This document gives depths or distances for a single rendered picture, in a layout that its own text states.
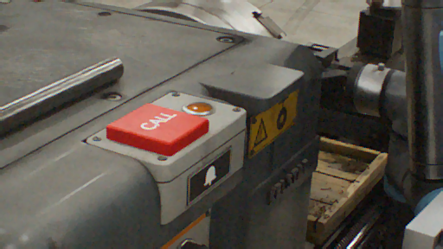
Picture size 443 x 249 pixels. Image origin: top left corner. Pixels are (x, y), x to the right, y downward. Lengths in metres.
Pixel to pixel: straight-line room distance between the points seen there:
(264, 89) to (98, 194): 0.25
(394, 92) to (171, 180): 0.68
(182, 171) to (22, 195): 0.13
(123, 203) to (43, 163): 0.07
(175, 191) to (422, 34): 0.53
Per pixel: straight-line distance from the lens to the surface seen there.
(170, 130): 0.67
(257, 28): 1.14
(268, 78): 0.82
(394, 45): 1.69
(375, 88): 1.29
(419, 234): 0.87
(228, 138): 0.72
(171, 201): 0.66
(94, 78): 0.76
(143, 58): 0.86
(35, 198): 0.59
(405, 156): 1.30
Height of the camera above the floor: 1.53
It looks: 23 degrees down
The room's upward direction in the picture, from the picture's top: 3 degrees clockwise
